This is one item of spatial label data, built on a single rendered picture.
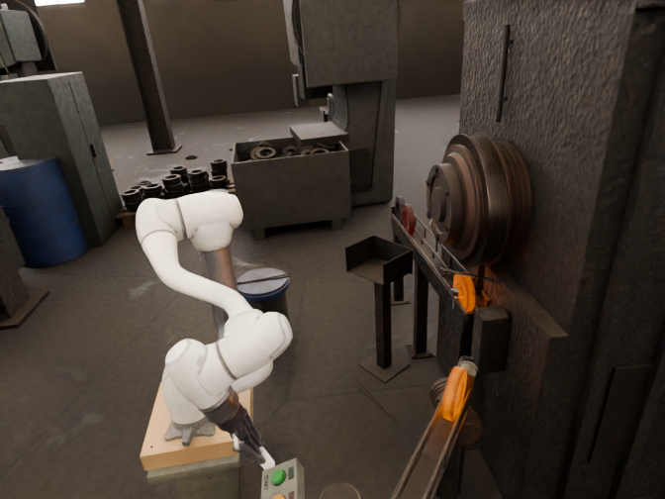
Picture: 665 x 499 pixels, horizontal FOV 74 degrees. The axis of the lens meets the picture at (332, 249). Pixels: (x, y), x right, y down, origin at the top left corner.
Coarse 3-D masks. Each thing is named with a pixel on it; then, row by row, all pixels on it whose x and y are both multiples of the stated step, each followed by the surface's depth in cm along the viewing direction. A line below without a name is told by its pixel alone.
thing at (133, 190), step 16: (224, 160) 505; (176, 176) 460; (192, 176) 479; (208, 176) 510; (224, 176) 495; (128, 192) 462; (144, 192) 454; (160, 192) 462; (176, 192) 459; (192, 192) 495; (128, 208) 459; (128, 224) 456
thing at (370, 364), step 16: (368, 240) 230; (384, 240) 227; (352, 256) 226; (368, 256) 234; (384, 256) 231; (400, 256) 209; (352, 272) 224; (368, 272) 222; (384, 272) 205; (400, 272) 213; (384, 288) 221; (384, 304) 225; (384, 320) 229; (384, 336) 234; (384, 352) 239; (368, 368) 245; (384, 368) 243; (400, 368) 243
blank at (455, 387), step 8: (456, 368) 130; (464, 368) 132; (456, 376) 127; (464, 376) 132; (448, 384) 126; (456, 384) 125; (464, 384) 134; (448, 392) 125; (456, 392) 125; (464, 392) 137; (448, 400) 125; (456, 400) 127; (448, 408) 125; (456, 408) 129; (448, 416) 126; (456, 416) 131
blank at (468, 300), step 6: (456, 276) 176; (462, 276) 170; (456, 282) 177; (462, 282) 170; (468, 282) 168; (462, 288) 171; (468, 288) 167; (474, 288) 167; (468, 294) 167; (474, 294) 167; (462, 300) 172; (468, 300) 167; (474, 300) 167; (468, 306) 168; (474, 306) 169
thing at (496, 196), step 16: (448, 144) 164; (464, 144) 148; (480, 144) 143; (480, 160) 137; (496, 160) 138; (480, 176) 138; (496, 176) 136; (496, 192) 135; (496, 208) 136; (496, 224) 137; (496, 240) 140; (480, 256) 145; (496, 256) 148
